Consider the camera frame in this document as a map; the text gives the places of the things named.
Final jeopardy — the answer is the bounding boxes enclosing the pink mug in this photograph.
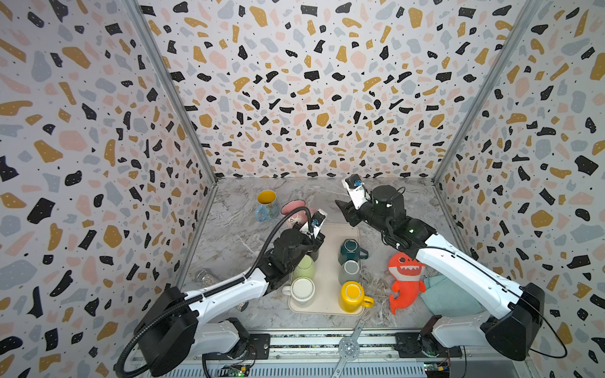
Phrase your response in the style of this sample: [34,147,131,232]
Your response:
[280,199,313,225]

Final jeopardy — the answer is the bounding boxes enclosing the blue patterned mug yellow inside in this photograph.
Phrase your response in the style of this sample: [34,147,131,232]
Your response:
[255,190,280,222]

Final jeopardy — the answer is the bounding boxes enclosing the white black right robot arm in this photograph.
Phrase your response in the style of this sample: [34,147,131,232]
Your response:
[337,175,545,362]

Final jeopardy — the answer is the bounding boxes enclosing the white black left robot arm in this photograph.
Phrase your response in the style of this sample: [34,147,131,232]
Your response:
[115,228,325,377]

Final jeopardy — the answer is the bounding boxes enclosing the light green mug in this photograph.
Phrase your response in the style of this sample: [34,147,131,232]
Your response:
[292,255,316,280]

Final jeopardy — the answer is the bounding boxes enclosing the white mug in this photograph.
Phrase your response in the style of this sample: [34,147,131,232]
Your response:
[281,277,316,307]

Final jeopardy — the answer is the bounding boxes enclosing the dark green mug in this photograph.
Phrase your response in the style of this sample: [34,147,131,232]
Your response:
[338,239,369,266]

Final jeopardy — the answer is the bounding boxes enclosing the grey mug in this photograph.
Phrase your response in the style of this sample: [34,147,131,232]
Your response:
[338,260,361,285]

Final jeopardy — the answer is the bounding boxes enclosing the beige tray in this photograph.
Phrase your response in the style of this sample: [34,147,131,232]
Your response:
[288,223,365,317]

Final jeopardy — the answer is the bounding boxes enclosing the red shark plush toy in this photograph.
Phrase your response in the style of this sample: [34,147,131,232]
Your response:
[388,252,426,315]

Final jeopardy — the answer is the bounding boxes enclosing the glittery silver cylinder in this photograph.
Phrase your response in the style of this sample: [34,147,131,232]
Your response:
[193,269,249,312]

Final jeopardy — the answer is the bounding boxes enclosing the teal cloth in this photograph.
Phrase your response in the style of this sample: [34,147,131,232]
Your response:
[420,275,485,318]

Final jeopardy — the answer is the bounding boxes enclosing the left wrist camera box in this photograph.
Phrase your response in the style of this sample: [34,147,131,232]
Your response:
[309,209,327,237]

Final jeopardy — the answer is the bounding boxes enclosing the metal perforated bracket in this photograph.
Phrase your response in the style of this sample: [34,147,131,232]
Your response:
[331,318,366,378]

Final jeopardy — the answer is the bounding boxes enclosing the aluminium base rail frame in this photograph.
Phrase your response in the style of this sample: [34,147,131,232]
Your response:
[127,328,535,378]

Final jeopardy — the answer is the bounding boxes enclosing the black corrugated cable conduit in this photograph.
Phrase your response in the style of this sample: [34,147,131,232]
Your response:
[114,206,314,378]

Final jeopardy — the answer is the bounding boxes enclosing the aluminium corner post right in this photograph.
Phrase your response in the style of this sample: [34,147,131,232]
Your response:
[432,0,540,186]

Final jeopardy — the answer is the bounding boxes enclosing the aluminium corner post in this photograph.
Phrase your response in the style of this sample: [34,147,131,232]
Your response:
[432,0,540,186]
[123,0,217,187]

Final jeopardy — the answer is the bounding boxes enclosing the aluminium corner post left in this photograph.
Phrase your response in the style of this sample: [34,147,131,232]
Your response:
[123,0,217,187]

